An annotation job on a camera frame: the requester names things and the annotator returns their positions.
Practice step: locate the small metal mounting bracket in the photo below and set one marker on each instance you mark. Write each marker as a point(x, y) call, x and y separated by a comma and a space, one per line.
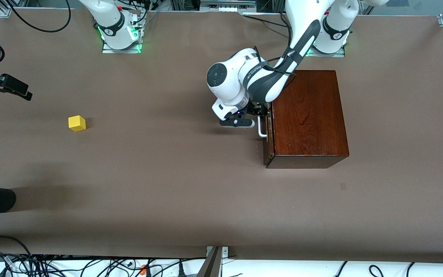
point(225, 252)

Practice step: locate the white power strip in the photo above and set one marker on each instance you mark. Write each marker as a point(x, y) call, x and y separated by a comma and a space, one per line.
point(227, 8)

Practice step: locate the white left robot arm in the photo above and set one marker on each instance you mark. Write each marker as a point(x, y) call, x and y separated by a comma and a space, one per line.
point(229, 77)

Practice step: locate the yellow cube block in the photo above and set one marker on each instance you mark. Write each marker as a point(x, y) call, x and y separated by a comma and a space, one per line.
point(77, 123)

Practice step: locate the brown table cover sheet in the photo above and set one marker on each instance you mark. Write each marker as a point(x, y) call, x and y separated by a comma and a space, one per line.
point(167, 173)

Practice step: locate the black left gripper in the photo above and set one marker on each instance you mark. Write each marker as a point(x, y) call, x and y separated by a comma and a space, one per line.
point(255, 108)

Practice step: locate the dark wooden drawer cabinet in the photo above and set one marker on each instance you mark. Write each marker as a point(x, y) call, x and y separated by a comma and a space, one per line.
point(310, 123)

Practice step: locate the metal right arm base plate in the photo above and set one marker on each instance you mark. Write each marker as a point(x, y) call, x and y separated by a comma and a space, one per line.
point(135, 48)

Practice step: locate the slanted aluminium profile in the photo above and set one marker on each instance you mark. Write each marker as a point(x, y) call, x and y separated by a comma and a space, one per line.
point(210, 265)

